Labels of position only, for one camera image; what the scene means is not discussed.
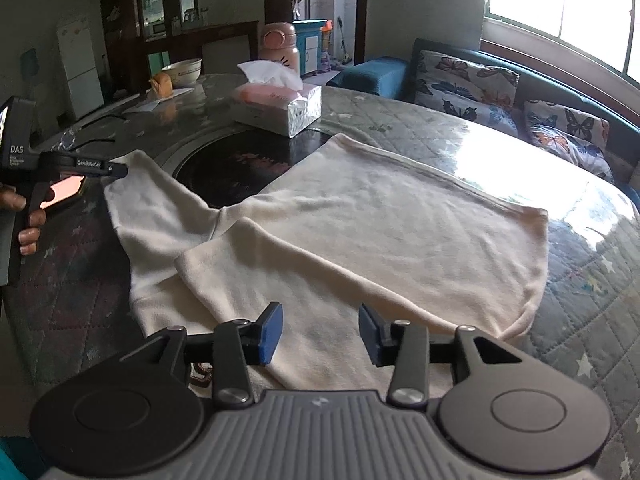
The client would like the blue sofa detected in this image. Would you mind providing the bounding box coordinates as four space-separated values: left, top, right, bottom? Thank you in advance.
329 39 639 190

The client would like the white refrigerator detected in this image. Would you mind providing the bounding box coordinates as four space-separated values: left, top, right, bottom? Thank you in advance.
56 15 104 119

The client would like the pink cartoon water bottle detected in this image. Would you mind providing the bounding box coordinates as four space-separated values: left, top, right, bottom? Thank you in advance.
258 22 300 75

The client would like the left butterfly pillow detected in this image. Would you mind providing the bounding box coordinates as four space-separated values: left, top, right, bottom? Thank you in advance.
414 50 520 136

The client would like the dark wooden cabinet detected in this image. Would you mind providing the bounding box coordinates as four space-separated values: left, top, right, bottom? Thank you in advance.
100 0 264 96

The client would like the butterfly pillow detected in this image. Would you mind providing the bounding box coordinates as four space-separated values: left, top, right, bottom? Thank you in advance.
524 101 614 183
414 50 520 136

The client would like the cream white garment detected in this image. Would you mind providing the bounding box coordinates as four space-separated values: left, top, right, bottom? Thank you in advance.
104 134 548 391

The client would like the tissue box with tissues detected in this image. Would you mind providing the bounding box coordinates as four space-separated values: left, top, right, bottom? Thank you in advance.
230 60 322 139

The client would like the right butterfly pillow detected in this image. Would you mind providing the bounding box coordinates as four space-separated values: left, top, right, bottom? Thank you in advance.
524 101 614 183

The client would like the orange bread piece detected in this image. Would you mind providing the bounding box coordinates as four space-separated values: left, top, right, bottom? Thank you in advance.
149 72 174 100

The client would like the person's left hand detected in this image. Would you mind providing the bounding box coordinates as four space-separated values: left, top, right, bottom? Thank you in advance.
1 184 46 256

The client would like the black round induction cooktop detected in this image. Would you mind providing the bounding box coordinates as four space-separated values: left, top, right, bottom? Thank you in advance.
172 128 330 208

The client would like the window with frame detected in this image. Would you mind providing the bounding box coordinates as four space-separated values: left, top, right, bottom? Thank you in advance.
483 0 639 86

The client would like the white ceramic bowl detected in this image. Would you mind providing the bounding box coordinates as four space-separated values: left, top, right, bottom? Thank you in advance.
162 58 202 88

